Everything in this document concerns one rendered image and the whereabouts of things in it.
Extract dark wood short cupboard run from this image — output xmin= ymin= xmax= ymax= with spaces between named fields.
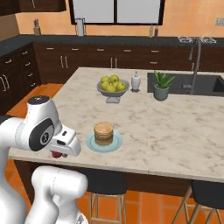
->
xmin=0 ymin=42 xmax=42 ymax=116

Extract dark grey sink basin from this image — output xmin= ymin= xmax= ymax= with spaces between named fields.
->
xmin=146 ymin=72 xmax=224 ymax=98

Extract light blue plate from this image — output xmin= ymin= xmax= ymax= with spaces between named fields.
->
xmin=85 ymin=129 xmax=123 ymax=153

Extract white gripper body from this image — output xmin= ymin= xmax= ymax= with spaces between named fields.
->
xmin=47 ymin=136 xmax=82 ymax=158

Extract wire dish rack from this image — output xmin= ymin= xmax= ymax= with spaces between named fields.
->
xmin=178 ymin=36 xmax=218 ymax=45

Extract wooden knife block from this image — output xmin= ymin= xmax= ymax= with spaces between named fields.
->
xmin=32 ymin=18 xmax=42 ymax=37

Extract grey pedestal fruit bowl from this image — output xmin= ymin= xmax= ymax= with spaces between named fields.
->
xmin=96 ymin=79 xmax=130 ymax=104

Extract grey metal tap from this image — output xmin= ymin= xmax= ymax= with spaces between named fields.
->
xmin=182 ymin=38 xmax=203 ymax=95

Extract dark wood wall cupboards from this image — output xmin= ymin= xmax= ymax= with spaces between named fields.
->
xmin=0 ymin=0 xmax=67 ymax=18

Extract white soap dispenser bottle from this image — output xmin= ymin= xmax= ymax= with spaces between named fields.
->
xmin=130 ymin=70 xmax=142 ymax=93

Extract dark wood long cupboard run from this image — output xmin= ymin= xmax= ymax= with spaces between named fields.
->
xmin=32 ymin=42 xmax=224 ymax=86

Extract black framed window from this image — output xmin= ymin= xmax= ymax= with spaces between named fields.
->
xmin=68 ymin=0 xmax=166 ymax=26

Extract white paper towel roll holder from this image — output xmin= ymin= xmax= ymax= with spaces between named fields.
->
xmin=74 ymin=17 xmax=87 ymax=38

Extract black seat wooden stool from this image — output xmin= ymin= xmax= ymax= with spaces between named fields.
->
xmin=171 ymin=179 xmax=224 ymax=224
xmin=80 ymin=167 xmax=128 ymax=224

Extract green plant in grey pot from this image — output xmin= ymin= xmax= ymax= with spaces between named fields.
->
xmin=153 ymin=70 xmax=176 ymax=102

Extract stack of pancakes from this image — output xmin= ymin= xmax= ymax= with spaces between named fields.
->
xmin=93 ymin=121 xmax=114 ymax=147

